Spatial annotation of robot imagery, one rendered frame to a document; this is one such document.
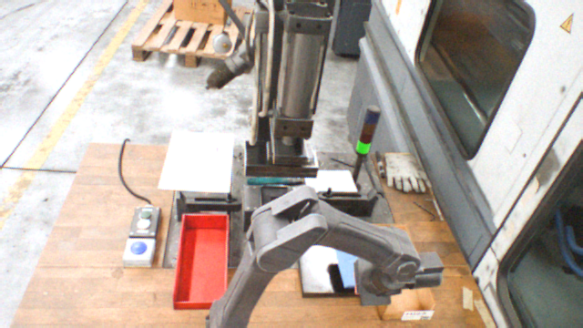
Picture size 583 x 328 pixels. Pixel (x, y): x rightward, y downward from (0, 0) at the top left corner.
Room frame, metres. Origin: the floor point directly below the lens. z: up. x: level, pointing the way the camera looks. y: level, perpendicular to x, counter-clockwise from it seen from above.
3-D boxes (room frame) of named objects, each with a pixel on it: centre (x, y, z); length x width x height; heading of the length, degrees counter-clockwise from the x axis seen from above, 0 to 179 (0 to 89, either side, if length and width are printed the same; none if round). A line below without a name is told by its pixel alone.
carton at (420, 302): (0.73, -0.30, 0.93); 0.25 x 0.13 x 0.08; 11
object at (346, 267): (0.70, -0.18, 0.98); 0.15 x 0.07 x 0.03; 13
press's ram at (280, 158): (0.94, 0.05, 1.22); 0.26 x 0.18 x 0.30; 11
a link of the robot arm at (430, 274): (0.56, -0.26, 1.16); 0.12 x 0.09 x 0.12; 106
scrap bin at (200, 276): (0.67, 0.19, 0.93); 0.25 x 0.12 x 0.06; 11
